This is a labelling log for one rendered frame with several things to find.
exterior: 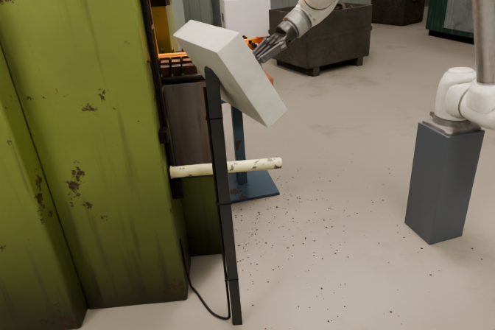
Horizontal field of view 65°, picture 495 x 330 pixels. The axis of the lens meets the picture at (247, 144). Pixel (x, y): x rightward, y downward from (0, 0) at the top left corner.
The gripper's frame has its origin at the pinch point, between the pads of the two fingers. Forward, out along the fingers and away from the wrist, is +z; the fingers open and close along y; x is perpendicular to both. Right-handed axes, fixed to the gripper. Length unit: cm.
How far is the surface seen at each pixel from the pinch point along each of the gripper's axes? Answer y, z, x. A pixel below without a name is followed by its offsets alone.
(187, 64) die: 38.9, 9.6, -0.5
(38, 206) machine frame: 23, 86, 2
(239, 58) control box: -27.1, 9.3, 17.4
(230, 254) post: -11, 48, -48
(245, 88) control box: -27.0, 12.2, 9.7
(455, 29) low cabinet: 269, -392, -326
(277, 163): -1.1, 11.7, -39.6
